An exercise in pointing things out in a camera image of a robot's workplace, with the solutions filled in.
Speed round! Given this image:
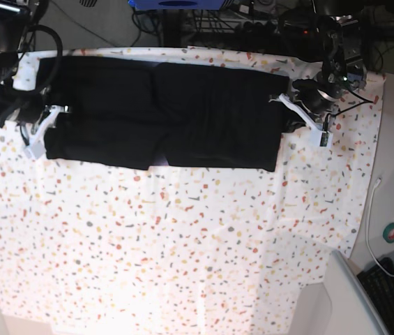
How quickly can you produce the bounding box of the left gripper silver body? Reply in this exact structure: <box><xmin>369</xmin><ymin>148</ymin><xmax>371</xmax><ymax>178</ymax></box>
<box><xmin>292</xmin><ymin>52</ymin><xmax>367</xmax><ymax>115</ymax></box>

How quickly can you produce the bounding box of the right gripper silver body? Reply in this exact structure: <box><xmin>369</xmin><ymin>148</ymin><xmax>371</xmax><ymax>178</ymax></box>
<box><xmin>0</xmin><ymin>52</ymin><xmax>47</xmax><ymax>127</ymax></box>

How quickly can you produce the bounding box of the black t-shirt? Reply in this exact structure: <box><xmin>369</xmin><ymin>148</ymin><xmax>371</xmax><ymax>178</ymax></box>
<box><xmin>44</xmin><ymin>57</ymin><xmax>289</xmax><ymax>172</ymax></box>

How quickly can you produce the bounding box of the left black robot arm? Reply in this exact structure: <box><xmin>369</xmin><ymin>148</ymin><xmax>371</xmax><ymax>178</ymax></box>
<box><xmin>278</xmin><ymin>7</ymin><xmax>367</xmax><ymax>115</ymax></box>

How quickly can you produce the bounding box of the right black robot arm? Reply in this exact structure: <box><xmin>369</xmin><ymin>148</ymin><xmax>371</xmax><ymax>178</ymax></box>
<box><xmin>0</xmin><ymin>1</ymin><xmax>49</xmax><ymax>127</ymax></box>

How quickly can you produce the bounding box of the green tape roll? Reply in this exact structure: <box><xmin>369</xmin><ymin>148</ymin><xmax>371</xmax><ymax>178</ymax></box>
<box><xmin>382</xmin><ymin>223</ymin><xmax>394</xmax><ymax>244</ymax></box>

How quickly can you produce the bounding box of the terrazzo patterned tablecloth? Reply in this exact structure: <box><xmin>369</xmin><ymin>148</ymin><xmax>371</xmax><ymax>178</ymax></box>
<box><xmin>0</xmin><ymin>73</ymin><xmax>385</xmax><ymax>334</ymax></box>

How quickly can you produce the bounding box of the black keyboard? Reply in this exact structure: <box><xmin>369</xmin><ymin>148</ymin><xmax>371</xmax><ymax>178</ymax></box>
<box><xmin>357</xmin><ymin>265</ymin><xmax>394</xmax><ymax>335</ymax></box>

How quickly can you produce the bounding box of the grey laptop lid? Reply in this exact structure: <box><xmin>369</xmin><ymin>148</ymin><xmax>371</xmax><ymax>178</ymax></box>
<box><xmin>324</xmin><ymin>251</ymin><xmax>388</xmax><ymax>335</ymax></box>

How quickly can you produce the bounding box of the white usb cable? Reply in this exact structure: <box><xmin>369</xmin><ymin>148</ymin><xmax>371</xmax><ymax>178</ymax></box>
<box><xmin>365</xmin><ymin>177</ymin><xmax>394</xmax><ymax>278</ymax></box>

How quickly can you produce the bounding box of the black wire rack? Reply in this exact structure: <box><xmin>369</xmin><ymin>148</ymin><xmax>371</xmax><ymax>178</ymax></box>
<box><xmin>181</xmin><ymin>1</ymin><xmax>291</xmax><ymax>34</ymax></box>

